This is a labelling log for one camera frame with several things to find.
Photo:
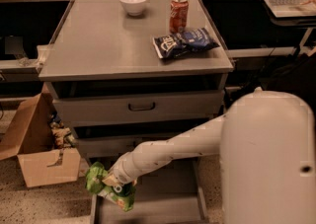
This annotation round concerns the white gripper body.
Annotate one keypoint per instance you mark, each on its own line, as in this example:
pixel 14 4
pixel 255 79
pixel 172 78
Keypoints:
pixel 122 171

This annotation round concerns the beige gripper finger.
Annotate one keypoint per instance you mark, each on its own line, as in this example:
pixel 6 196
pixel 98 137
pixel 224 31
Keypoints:
pixel 111 181

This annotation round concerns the green rice chip bag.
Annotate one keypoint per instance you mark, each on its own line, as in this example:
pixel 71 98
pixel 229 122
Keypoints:
pixel 122 196

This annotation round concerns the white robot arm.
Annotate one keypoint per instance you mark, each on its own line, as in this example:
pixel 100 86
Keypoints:
pixel 266 148

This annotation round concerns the grey middle drawer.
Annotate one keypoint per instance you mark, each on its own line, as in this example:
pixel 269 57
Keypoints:
pixel 115 139

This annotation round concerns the grey drawer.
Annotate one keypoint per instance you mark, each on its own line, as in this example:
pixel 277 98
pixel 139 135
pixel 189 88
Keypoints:
pixel 139 108
pixel 115 139
pixel 171 195

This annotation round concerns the grey bottom drawer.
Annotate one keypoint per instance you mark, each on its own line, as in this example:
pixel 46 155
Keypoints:
pixel 171 195

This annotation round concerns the grey top drawer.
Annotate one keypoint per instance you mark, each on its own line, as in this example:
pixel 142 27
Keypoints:
pixel 139 108

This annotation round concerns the grey drawer cabinet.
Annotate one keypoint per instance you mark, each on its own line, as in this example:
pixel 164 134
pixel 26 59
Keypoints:
pixel 101 51

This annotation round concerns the blue chip bag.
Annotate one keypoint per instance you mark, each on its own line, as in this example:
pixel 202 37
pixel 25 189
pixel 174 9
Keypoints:
pixel 178 44

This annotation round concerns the snack bags in box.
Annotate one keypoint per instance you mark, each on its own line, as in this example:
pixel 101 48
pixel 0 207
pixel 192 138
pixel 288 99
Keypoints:
pixel 62 135

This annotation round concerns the brown cardboard box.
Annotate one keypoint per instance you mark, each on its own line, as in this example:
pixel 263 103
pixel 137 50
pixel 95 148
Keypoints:
pixel 30 138

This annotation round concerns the white ceramic bowl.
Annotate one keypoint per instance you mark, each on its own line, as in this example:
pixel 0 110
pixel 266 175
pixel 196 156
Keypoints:
pixel 134 7

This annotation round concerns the orange soda can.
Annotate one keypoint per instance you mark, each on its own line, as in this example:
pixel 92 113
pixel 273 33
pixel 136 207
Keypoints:
pixel 178 15

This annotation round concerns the black office chair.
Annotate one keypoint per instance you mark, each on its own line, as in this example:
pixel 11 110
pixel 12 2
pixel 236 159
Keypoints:
pixel 293 74

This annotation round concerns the silver laptop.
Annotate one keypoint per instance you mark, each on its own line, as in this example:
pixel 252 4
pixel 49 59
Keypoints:
pixel 291 8

